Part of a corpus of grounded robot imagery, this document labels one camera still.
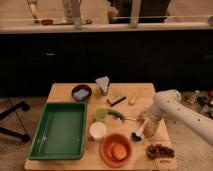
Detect white cup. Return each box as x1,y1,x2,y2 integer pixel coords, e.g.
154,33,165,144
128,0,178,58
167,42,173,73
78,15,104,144
89,122,107,141

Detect small red dish on counter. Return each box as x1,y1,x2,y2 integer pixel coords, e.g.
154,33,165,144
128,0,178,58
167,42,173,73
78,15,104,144
41,19,53,25

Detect grey wedge block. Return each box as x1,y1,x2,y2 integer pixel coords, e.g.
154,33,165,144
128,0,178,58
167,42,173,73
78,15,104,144
95,76,109,95

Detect yellow banana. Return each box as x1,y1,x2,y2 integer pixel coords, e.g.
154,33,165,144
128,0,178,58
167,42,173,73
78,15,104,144
129,92,140,105

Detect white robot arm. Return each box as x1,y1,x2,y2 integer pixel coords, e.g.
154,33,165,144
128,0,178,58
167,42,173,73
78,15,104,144
144,90,213,146

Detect orange bowl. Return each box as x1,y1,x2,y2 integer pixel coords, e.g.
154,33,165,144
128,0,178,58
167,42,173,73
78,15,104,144
100,133,132,168

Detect bunch of dark grapes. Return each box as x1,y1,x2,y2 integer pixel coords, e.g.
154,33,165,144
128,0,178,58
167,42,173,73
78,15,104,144
146,144,175,160

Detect orange food piece in bowl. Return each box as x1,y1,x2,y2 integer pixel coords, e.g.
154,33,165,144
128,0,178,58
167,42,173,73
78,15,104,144
112,144,127,160

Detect black office chair base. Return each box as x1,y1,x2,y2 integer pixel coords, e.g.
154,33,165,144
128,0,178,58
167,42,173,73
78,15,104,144
0,100,32,144

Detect dark maroon bowl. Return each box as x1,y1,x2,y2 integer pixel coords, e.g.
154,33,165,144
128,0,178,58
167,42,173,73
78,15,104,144
71,84,92,102

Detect green plastic tray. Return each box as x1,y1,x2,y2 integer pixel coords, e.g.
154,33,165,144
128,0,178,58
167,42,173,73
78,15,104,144
28,102,87,160

